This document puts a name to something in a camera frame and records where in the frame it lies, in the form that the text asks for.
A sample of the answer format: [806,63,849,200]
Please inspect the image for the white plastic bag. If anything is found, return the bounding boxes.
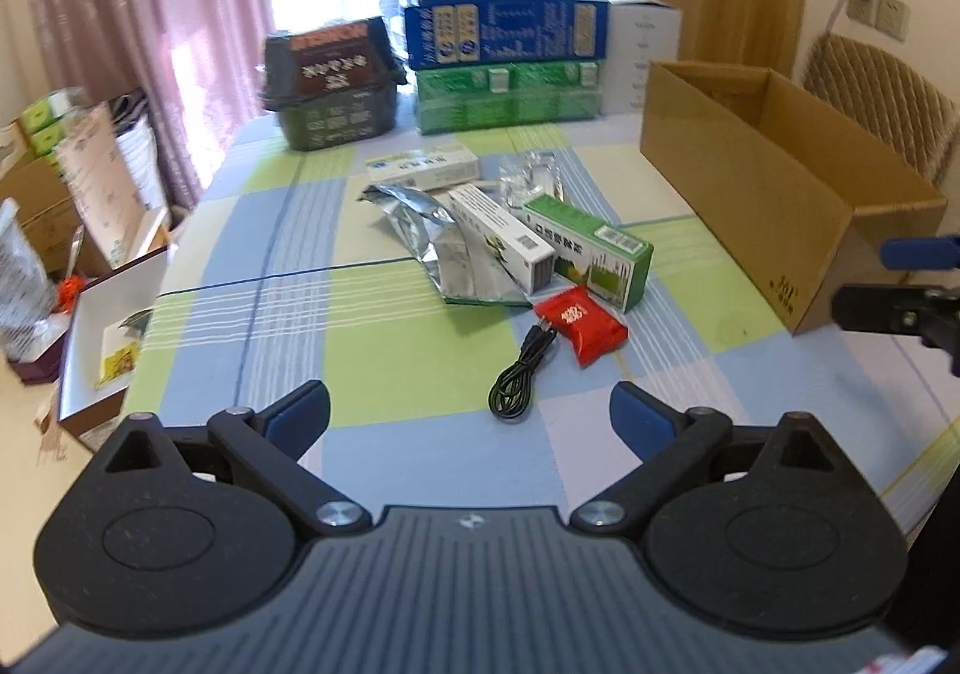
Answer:
[0,197,62,361]

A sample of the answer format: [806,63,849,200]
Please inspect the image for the green wrapped packet bundle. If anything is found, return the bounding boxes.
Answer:
[414,60,604,136]

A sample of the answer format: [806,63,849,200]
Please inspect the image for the checked cloth covered desktop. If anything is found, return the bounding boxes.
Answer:
[124,111,960,544]

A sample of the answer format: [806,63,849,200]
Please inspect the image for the small light green boxes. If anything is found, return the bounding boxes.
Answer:
[18,86,88,158]

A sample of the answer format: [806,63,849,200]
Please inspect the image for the dark instant noodle bowl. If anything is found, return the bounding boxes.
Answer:
[259,16,409,153]

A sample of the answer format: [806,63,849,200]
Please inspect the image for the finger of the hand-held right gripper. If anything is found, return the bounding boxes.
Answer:
[830,283,960,375]
[880,237,960,271]

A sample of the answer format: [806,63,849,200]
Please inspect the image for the pink curtain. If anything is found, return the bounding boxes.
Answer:
[19,0,276,211]

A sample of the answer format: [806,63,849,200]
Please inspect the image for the tall white carton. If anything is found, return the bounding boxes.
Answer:
[600,0,684,117]

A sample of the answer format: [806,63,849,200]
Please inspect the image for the black coiled cable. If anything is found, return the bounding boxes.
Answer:
[488,319,558,424]

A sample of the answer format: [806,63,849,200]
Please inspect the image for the silver foil bag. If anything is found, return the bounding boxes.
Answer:
[355,182,535,308]

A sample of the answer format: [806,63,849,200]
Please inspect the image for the clear-wrapped metal wire rack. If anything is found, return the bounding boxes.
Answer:
[498,149,568,211]

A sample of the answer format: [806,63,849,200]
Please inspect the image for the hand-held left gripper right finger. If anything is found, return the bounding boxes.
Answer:
[570,380,877,540]

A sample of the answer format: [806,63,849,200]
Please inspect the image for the large blue carton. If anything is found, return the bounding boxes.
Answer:
[403,0,611,72]

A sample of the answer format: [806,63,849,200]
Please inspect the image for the brown printed paper bag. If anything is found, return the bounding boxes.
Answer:
[52,99,170,271]

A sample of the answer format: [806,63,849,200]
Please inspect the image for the red snack packet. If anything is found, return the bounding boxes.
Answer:
[532,284,628,368]

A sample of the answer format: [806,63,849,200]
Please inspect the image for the open white gift box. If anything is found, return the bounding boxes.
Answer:
[58,242,178,454]

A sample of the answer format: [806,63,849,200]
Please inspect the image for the small brown cardboard box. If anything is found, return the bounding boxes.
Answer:
[0,152,113,278]

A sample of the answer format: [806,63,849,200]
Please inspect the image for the large cardboard box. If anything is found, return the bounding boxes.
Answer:
[638,59,950,338]

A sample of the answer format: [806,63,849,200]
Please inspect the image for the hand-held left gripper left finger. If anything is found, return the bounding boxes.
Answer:
[86,380,374,537]

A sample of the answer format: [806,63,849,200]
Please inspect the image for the green medicine box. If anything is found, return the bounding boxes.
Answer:
[522,191,656,312]

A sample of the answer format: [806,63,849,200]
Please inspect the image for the white blue-print medicine box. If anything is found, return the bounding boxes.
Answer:
[365,146,482,190]

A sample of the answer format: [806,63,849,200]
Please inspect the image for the white barcode medicine box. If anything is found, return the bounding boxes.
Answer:
[447,184,558,297]

